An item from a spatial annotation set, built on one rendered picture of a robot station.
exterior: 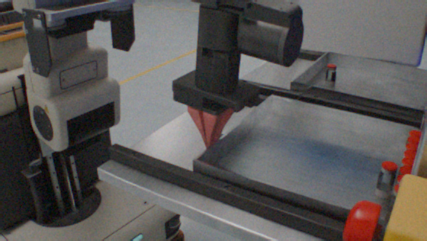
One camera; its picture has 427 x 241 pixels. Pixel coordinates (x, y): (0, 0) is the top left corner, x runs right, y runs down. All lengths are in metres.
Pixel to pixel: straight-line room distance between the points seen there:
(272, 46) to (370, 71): 0.60
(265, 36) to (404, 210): 0.25
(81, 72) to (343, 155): 0.74
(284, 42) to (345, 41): 0.96
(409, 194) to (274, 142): 0.37
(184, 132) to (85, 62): 0.51
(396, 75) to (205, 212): 0.66
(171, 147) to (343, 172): 0.26
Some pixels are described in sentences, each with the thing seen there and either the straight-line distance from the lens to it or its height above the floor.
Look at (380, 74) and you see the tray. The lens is 1.01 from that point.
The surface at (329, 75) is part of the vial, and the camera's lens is 0.87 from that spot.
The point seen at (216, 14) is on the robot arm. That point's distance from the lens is 0.46.
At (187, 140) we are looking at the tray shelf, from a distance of 0.64.
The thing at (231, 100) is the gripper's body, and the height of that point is 1.00.
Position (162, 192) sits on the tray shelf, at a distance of 0.52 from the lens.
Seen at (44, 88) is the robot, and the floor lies 0.83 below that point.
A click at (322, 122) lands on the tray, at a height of 0.89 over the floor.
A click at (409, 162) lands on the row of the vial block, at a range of 0.55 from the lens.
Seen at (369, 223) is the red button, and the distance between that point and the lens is 0.29.
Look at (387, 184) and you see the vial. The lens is 0.53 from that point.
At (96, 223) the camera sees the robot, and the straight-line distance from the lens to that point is 1.43.
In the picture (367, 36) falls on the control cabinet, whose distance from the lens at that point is 1.38.
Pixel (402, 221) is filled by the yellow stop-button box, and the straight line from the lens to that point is 0.27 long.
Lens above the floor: 1.19
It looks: 26 degrees down
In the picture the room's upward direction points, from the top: straight up
